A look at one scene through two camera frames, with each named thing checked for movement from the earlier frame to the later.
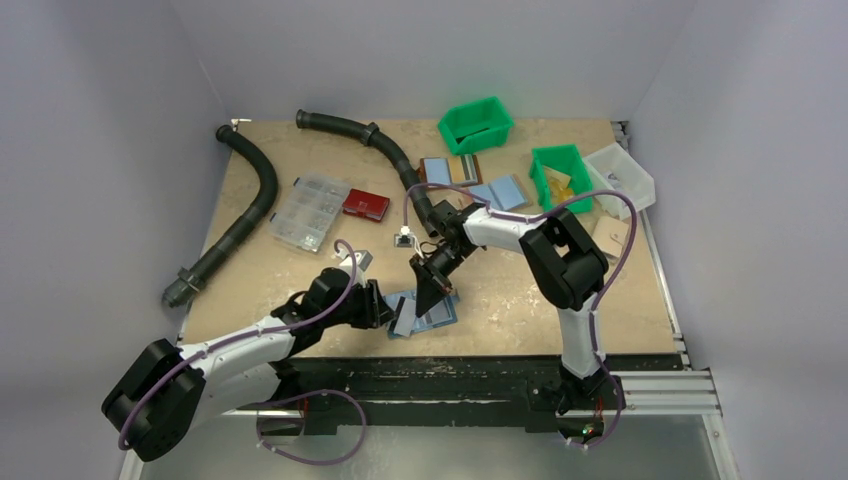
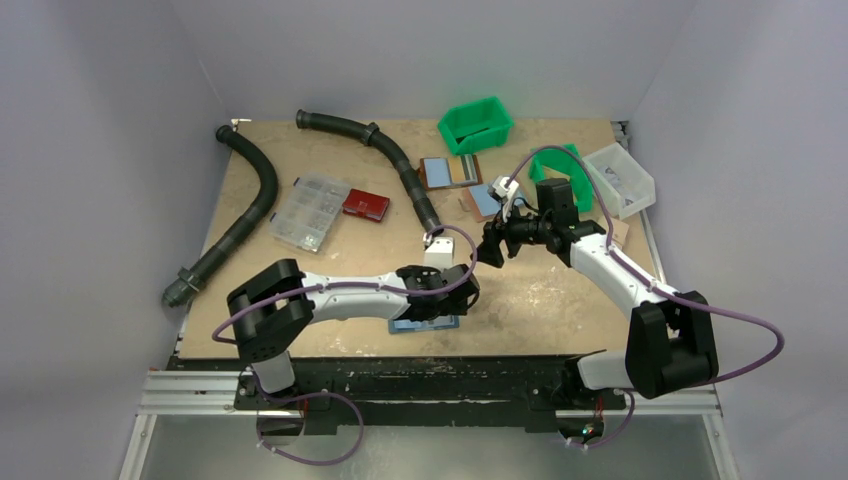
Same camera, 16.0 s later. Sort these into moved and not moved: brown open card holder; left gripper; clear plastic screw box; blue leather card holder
Moved: left gripper
Not moved: brown open card holder; blue leather card holder; clear plastic screw box
